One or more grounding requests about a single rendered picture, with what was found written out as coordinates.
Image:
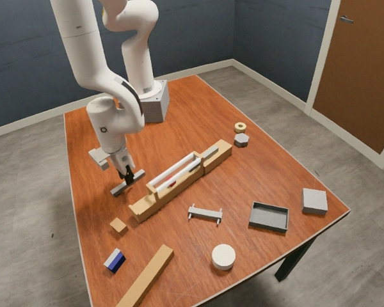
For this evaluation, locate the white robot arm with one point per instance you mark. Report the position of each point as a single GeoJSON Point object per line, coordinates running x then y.
{"type": "Point", "coordinates": [80, 34]}

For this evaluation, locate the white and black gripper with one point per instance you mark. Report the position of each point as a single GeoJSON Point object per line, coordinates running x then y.
{"type": "Point", "coordinates": [123, 163]}

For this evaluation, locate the long tan wooden bar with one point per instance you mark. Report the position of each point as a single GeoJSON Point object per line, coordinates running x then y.
{"type": "Point", "coordinates": [147, 278]}

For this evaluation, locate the beige roll of masking tape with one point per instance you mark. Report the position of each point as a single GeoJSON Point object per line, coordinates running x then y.
{"type": "Point", "coordinates": [240, 130]}

